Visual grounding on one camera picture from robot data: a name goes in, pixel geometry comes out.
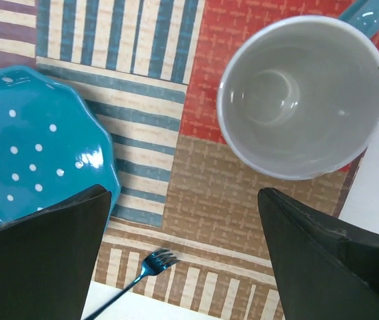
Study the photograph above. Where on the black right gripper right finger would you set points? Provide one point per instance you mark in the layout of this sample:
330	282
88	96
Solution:
324	268

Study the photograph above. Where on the white blue mug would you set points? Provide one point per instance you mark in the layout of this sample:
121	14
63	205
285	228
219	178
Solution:
300	98

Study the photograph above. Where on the striped patchwork placemat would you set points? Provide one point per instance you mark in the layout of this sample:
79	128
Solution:
150	70

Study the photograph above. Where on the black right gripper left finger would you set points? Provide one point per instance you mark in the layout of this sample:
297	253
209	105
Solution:
47	258

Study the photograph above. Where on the blue polka dot plate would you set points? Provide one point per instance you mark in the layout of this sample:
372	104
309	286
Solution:
51	145

